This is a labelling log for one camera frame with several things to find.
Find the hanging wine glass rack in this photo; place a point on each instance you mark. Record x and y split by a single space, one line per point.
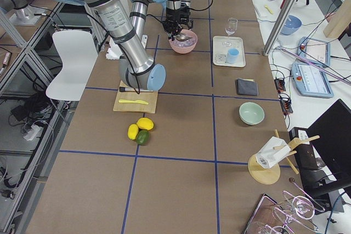
295 210

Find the teach pendant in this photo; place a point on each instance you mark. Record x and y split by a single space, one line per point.
311 81
315 50

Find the yellow plastic knife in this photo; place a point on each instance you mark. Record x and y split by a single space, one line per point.
133 101

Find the small yellow utensil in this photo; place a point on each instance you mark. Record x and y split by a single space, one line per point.
268 9

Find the blue bowl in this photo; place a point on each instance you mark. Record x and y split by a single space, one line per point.
291 25

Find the steel rolling pin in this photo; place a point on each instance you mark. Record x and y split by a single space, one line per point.
129 89

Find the wooden cutting board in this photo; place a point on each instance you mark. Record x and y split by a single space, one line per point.
151 98

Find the clear wine glass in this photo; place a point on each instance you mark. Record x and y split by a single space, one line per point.
231 26

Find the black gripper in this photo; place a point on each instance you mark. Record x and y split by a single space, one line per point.
174 15

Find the pink bowl of ice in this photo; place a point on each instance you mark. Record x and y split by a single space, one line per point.
184 47

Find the wooden mug tree stand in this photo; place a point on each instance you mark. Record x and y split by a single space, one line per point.
272 175

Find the yellow lemon back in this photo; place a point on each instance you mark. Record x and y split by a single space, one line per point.
145 123

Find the near teach pendant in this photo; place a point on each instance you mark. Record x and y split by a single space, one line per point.
311 81

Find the steel ice scoop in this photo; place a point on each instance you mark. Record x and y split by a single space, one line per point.
182 37

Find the white chair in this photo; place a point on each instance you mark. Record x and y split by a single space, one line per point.
78 54

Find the green avocado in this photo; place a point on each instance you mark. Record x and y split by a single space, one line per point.
142 137

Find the yellow lemon front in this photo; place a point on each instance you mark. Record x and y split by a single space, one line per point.
133 131

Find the black monitor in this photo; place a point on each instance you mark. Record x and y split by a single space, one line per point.
333 147

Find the far teach pendant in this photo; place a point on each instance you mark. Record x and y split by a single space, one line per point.
315 50

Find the yellow lemon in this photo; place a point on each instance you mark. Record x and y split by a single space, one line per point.
145 123
133 131

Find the blue plastic cup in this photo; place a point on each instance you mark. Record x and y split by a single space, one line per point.
232 55

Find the green bowl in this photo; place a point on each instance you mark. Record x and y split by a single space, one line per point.
251 113

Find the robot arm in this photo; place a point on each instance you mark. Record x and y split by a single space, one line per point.
137 69

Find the cream serving tray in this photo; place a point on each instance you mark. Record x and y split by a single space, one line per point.
222 44

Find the grey folded cloth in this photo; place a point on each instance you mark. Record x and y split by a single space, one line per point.
246 87

